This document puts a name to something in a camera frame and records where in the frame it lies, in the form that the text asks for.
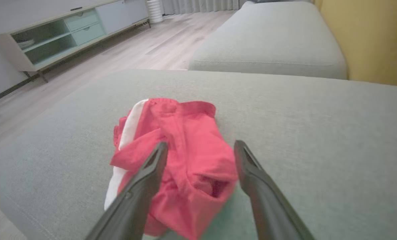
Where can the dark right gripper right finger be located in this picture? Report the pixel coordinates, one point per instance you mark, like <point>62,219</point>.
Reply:
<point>268,206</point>

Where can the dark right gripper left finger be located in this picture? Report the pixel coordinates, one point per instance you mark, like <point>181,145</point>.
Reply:
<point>135,200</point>

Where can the red basketball jersey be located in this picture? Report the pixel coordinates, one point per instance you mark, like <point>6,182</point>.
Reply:
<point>191,140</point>

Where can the large grey sofa seat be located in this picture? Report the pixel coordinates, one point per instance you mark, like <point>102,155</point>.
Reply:
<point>318,140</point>

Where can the small grey sofa cushion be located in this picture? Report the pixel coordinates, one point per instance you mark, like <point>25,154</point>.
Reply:
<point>271,40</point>

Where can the pale green TV cabinet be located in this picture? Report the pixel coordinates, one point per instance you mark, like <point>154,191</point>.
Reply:
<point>85,30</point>

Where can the white ribbed cylinder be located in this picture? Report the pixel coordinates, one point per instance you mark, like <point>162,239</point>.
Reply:
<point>155,11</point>

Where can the stack of white plates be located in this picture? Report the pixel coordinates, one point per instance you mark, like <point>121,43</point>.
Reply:
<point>25,44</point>

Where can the yellow sofa backrest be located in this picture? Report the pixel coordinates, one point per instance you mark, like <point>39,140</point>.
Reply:
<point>368,40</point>

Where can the grey curtain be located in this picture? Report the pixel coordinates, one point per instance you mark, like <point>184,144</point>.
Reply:
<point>201,6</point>

